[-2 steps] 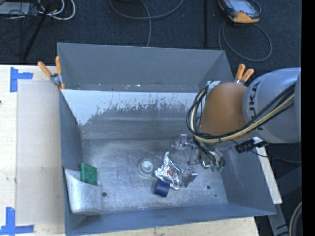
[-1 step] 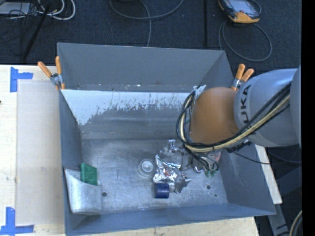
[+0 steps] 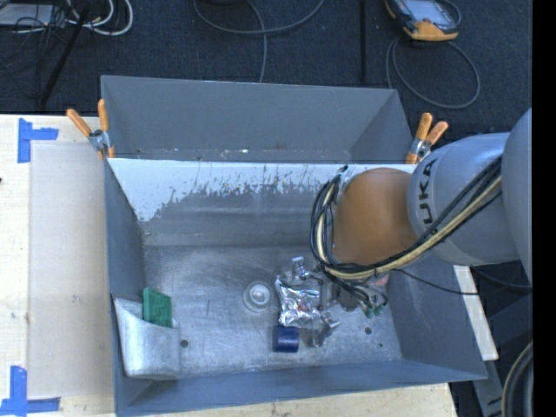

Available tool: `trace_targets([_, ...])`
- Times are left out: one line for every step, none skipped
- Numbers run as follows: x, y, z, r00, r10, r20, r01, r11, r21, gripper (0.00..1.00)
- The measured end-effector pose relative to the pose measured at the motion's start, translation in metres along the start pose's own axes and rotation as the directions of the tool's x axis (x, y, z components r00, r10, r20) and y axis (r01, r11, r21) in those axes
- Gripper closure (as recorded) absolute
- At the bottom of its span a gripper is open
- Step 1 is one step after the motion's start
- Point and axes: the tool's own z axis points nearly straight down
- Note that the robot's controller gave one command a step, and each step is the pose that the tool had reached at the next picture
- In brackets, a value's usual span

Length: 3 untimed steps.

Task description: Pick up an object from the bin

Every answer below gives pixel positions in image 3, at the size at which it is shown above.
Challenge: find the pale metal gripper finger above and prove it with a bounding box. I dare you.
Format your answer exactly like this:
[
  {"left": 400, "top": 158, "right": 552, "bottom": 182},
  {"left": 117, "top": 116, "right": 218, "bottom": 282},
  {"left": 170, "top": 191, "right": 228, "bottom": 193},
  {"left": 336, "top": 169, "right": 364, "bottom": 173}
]
[
  {"left": 290, "top": 255, "right": 325, "bottom": 283},
  {"left": 309, "top": 307, "right": 342, "bottom": 348}
]

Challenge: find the silver foil packet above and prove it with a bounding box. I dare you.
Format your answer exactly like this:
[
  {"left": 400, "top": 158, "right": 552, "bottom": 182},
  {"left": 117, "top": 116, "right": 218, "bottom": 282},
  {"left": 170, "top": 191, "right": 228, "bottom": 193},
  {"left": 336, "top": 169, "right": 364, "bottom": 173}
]
[{"left": 274, "top": 276, "right": 323, "bottom": 328}]

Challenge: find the dark blue cylinder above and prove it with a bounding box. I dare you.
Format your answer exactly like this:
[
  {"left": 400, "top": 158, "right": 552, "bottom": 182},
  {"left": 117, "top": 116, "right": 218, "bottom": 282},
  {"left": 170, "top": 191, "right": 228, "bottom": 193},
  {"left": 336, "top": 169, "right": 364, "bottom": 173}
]
[{"left": 272, "top": 325, "right": 301, "bottom": 354}]

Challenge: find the grey metal bin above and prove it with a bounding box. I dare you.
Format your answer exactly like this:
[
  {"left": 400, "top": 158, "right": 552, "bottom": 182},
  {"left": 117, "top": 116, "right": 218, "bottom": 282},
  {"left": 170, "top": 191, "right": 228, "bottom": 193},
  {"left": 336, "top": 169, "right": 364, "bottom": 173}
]
[{"left": 99, "top": 75, "right": 489, "bottom": 417}]

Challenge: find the dark green flat block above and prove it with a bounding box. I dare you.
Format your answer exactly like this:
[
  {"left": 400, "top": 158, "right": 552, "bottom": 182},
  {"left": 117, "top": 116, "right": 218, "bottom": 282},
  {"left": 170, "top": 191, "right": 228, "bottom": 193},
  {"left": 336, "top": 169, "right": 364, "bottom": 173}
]
[{"left": 142, "top": 287, "right": 174, "bottom": 329}]

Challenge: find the pale grey metal pocket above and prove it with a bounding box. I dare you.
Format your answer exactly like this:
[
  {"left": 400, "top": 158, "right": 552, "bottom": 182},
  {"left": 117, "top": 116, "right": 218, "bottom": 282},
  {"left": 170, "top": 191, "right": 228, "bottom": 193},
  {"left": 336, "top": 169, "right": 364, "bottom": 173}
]
[{"left": 111, "top": 294, "right": 182, "bottom": 380}]

